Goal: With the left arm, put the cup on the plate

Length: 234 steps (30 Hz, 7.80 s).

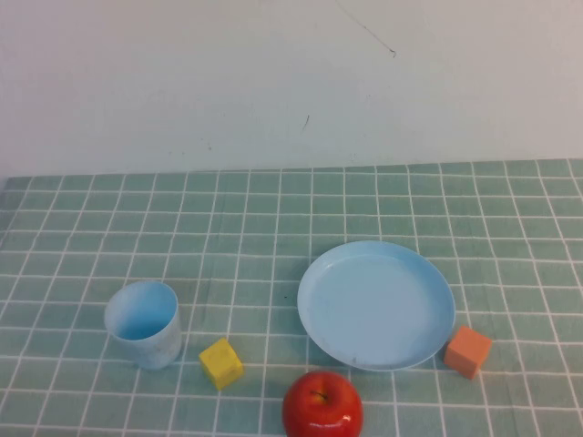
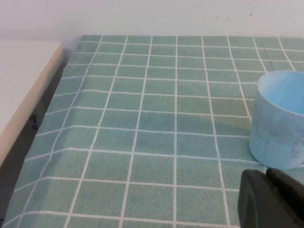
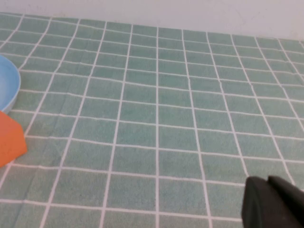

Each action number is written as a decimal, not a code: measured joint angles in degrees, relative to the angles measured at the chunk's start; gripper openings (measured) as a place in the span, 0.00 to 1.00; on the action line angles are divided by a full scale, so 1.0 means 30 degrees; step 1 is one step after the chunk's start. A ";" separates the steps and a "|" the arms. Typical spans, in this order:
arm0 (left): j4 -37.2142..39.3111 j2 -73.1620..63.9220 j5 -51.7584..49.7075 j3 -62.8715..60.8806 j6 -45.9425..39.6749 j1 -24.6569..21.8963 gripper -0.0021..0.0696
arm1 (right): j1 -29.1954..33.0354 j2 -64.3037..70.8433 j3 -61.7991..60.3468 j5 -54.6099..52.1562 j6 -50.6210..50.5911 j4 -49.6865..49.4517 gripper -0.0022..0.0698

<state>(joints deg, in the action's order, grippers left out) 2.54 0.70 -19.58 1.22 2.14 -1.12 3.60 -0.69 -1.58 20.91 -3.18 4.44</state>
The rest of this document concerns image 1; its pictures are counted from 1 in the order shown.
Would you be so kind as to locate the light blue plastic cup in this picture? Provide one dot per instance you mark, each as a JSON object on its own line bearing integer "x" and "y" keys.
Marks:
{"x": 157, "y": 350}

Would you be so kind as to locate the light blue round plate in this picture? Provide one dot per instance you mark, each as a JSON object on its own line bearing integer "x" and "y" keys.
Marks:
{"x": 378, "y": 309}

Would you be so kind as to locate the yellow foam cube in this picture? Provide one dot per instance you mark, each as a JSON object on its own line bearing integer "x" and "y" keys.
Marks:
{"x": 221, "y": 364}

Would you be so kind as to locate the orange foam cube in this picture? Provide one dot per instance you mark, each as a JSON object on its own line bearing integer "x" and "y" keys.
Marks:
{"x": 467, "y": 351}

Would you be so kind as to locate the red apple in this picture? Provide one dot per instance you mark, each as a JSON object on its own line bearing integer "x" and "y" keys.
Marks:
{"x": 321, "y": 409}

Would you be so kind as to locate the green white-checked tablecloth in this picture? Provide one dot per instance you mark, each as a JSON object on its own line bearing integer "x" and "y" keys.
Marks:
{"x": 228, "y": 227}

